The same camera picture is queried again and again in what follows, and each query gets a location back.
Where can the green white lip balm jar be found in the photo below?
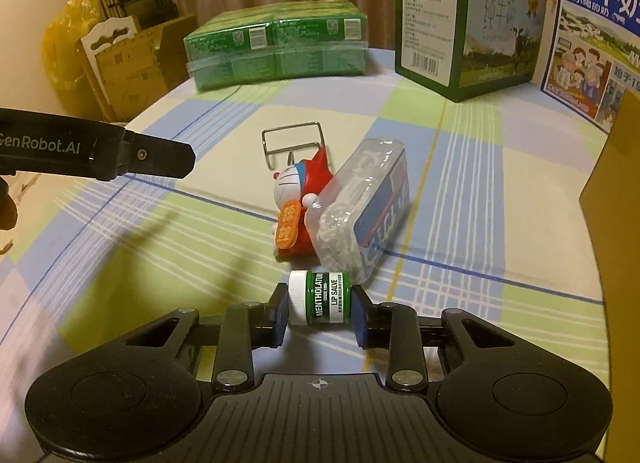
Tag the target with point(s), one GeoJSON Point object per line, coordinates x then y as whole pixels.
{"type": "Point", "coordinates": [319, 297]}

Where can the green wrapped drink pack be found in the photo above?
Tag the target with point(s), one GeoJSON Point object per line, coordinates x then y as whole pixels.
{"type": "Point", "coordinates": [278, 41]}

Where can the red Doraemon figurine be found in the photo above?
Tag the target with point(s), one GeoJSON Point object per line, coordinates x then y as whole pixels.
{"type": "Point", "coordinates": [296, 189]}

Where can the yellow plastic bag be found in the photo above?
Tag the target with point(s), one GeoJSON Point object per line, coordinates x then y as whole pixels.
{"type": "Point", "coordinates": [62, 62]}

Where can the metal wire clip frame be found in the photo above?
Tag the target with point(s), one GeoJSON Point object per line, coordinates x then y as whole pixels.
{"type": "Point", "coordinates": [291, 147]}

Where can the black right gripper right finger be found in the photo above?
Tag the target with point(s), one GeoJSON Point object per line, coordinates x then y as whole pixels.
{"type": "Point", "coordinates": [457, 335]}

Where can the plaid tablecloth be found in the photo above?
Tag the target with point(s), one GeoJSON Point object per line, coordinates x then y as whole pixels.
{"type": "Point", "coordinates": [494, 224]}

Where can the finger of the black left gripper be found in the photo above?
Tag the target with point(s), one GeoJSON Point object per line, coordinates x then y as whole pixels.
{"type": "Point", "coordinates": [149, 155]}

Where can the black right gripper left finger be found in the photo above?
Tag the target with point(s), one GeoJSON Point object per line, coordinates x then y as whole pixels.
{"type": "Point", "coordinates": [181, 335]}

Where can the flattened cardboard pieces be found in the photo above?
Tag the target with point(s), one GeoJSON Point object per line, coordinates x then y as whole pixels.
{"type": "Point", "coordinates": [128, 69]}

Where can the clear floss pick box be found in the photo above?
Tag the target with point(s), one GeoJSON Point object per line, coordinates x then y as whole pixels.
{"type": "Point", "coordinates": [357, 213]}

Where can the blue white milk carton box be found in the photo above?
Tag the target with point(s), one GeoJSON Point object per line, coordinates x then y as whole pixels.
{"type": "Point", "coordinates": [594, 57]}

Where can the green white milk carton box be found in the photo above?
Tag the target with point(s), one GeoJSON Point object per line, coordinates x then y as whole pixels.
{"type": "Point", "coordinates": [466, 48]}

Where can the brown cardboard box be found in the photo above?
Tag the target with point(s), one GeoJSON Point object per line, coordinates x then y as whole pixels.
{"type": "Point", "coordinates": [610, 204]}

